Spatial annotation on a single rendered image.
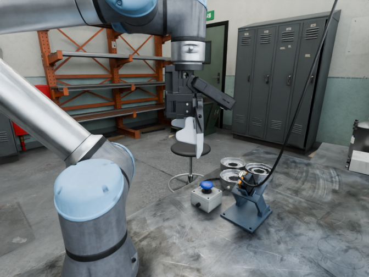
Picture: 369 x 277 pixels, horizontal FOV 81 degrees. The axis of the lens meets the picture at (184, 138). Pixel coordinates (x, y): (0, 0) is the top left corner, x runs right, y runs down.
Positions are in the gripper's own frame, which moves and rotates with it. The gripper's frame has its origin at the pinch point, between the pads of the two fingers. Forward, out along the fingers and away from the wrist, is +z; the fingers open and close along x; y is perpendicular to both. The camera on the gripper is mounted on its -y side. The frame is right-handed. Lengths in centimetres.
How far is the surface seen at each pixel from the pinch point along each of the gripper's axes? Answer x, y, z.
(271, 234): 8.4, -19.3, 21.7
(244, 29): -311, -136, -79
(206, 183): -7.0, -5.3, 14.5
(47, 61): -309, 162, -26
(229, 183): -12.9, -15.1, 18.5
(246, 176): 0.9, -14.3, 8.5
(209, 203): -2.6, -5.4, 18.6
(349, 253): 16.8, -34.1, 21.4
